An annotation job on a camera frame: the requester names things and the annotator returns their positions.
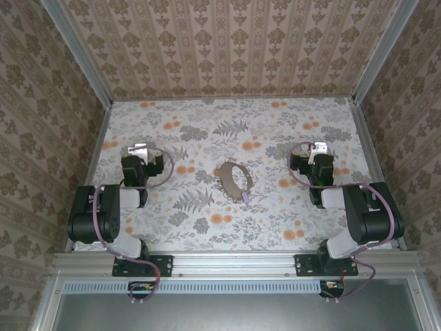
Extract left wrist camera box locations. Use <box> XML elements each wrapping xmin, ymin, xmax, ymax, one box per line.
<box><xmin>127</xmin><ymin>143</ymin><xmax>150</xmax><ymax>163</ymax></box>

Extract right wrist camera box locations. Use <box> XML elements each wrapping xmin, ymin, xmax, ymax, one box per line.
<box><xmin>309</xmin><ymin>140</ymin><xmax>329</xmax><ymax>163</ymax></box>

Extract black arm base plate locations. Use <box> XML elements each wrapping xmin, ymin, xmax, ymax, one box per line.
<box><xmin>294</xmin><ymin>254</ymin><xmax>359</xmax><ymax>277</ymax></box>
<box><xmin>112</xmin><ymin>254</ymin><xmax>173</xmax><ymax>277</ymax></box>

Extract aluminium mounting rail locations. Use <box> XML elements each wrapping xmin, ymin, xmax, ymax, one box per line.
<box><xmin>50</xmin><ymin>250</ymin><xmax>423</xmax><ymax>277</ymax></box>

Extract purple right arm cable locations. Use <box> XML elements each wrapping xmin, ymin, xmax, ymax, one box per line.
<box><xmin>287</xmin><ymin>141</ymin><xmax>398</xmax><ymax>304</ymax></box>

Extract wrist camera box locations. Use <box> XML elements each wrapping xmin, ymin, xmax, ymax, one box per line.
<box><xmin>309</xmin><ymin>140</ymin><xmax>329</xmax><ymax>163</ymax></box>
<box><xmin>127</xmin><ymin>143</ymin><xmax>150</xmax><ymax>163</ymax></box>

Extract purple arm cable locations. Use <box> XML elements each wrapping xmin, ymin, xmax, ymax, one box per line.
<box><xmin>90</xmin><ymin>144</ymin><xmax>176</xmax><ymax>306</ymax></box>
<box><xmin>287</xmin><ymin>141</ymin><xmax>398</xmax><ymax>304</ymax></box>

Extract aluminium table side rail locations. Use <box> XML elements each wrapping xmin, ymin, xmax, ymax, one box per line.
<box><xmin>351</xmin><ymin>98</ymin><xmax>408</xmax><ymax>251</ymax></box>

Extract black cable junction box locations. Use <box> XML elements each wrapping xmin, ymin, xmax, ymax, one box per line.
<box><xmin>318</xmin><ymin>279</ymin><xmax>345</xmax><ymax>298</ymax></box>
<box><xmin>127</xmin><ymin>281</ymin><xmax>156</xmax><ymax>299</ymax></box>

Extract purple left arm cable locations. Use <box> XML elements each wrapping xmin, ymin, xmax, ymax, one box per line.
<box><xmin>90</xmin><ymin>144</ymin><xmax>176</xmax><ymax>306</ymax></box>

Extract grey slotted cable duct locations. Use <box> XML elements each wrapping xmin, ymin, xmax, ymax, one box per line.
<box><xmin>63</xmin><ymin>279</ymin><xmax>320</xmax><ymax>294</ymax></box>

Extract grey metal panel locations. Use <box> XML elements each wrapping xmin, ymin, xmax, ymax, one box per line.
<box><xmin>51</xmin><ymin>292</ymin><xmax>425</xmax><ymax>331</ymax></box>

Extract aluminium corner post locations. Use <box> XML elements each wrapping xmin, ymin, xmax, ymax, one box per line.
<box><xmin>351</xmin><ymin>0</ymin><xmax>420</xmax><ymax>104</ymax></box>
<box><xmin>39</xmin><ymin>0</ymin><xmax>114</xmax><ymax>106</ymax></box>

